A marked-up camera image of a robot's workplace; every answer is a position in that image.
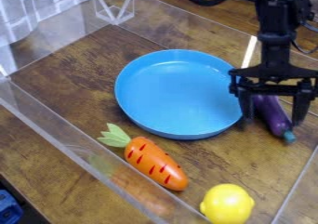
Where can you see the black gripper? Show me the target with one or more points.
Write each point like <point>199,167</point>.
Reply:
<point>275,77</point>

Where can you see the purple toy eggplant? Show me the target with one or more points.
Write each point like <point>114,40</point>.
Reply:
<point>270,110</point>

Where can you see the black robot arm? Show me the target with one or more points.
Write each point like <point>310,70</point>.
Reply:
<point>281,16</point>

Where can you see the blue round tray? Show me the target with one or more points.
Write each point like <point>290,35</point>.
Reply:
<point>172,91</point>

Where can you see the orange toy carrot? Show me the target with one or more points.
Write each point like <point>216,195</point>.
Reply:
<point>146,157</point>

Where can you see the yellow toy lemon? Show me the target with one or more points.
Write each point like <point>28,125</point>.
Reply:
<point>227,204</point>

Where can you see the white checkered curtain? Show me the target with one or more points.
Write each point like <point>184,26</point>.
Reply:
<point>20,16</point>

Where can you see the blue object at corner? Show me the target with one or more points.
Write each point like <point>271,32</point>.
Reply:
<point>11,211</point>

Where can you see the clear acrylic enclosure wall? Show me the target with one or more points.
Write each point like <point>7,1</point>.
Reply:
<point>56,103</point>

